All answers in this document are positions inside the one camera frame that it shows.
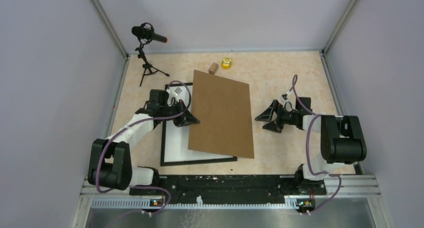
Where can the yellow owl toy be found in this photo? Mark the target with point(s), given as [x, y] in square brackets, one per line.
[226, 63]

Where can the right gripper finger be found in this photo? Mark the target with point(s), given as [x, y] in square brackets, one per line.
[273, 126]
[267, 115]

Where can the black microphone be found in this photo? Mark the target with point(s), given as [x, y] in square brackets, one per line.
[145, 33]

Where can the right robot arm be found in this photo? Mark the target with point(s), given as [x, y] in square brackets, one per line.
[341, 138]

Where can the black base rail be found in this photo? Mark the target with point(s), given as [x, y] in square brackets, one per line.
[231, 189]

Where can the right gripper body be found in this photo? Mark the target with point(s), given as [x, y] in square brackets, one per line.
[284, 117]

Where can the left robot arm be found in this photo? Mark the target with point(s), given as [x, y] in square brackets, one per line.
[110, 164]

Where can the black picture frame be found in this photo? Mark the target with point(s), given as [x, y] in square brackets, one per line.
[162, 147]

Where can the brown cardboard backing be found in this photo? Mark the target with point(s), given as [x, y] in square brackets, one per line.
[223, 107]

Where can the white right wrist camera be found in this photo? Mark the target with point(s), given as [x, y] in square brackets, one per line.
[285, 98]

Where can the small wooden block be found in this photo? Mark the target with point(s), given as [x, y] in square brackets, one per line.
[213, 68]

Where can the black tripod stand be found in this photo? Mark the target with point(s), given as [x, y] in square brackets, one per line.
[149, 69]

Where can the cat photo print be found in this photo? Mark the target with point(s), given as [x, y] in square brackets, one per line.
[175, 144]

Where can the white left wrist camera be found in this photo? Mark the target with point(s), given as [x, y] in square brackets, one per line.
[175, 91]

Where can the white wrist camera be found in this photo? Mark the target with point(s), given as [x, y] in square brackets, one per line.
[285, 98]
[175, 91]

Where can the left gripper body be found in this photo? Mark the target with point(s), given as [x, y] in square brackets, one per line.
[176, 107]

